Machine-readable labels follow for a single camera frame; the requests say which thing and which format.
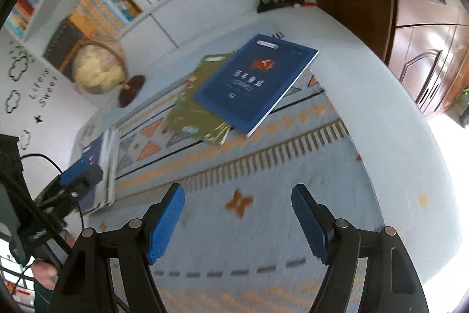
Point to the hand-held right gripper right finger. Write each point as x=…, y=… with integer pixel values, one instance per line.
x=311, y=225

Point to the white bookshelf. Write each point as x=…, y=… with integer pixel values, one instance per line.
x=190, y=12

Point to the row of orange books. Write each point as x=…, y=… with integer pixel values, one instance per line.
x=106, y=5

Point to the stack of books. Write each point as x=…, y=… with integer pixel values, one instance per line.
x=110, y=170

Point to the person's left hand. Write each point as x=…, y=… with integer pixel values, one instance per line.
x=45, y=272

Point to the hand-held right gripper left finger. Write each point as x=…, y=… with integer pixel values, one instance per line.
x=165, y=225

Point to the beige globe on wooden base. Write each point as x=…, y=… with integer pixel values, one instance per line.
x=97, y=71

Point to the row of black books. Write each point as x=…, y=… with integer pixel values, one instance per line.
x=62, y=41

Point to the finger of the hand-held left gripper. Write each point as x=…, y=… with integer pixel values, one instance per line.
x=75, y=170
x=91, y=175

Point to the green book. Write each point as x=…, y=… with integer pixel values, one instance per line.
x=194, y=115

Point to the patterned table mat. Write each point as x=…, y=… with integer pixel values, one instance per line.
x=256, y=170

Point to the person's left forearm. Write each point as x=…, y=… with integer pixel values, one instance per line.
x=42, y=298

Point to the black wall decal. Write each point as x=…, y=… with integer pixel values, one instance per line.
x=37, y=119

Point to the blue book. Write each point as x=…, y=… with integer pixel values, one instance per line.
x=252, y=85

